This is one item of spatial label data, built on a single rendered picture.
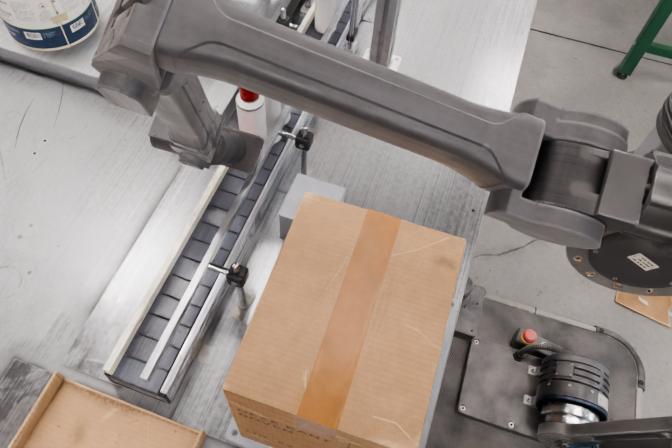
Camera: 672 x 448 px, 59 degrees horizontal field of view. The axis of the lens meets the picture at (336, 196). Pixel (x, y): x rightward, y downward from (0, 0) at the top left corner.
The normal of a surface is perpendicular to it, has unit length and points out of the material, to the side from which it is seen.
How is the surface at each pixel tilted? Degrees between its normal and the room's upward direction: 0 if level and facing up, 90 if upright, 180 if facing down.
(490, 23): 0
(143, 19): 30
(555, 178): 36
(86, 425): 0
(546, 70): 0
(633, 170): 25
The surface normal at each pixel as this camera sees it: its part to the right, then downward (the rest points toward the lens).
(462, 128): 0.22, -0.07
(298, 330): 0.05, -0.55
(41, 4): 0.33, 0.80
